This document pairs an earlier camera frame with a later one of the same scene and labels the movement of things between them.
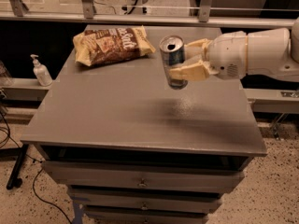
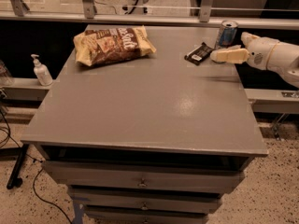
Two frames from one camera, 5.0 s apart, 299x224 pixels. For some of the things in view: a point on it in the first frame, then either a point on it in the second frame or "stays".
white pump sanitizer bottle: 41,73 stays
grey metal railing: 86,13 stays
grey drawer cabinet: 133,150 stays
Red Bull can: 173,53 to 227,34
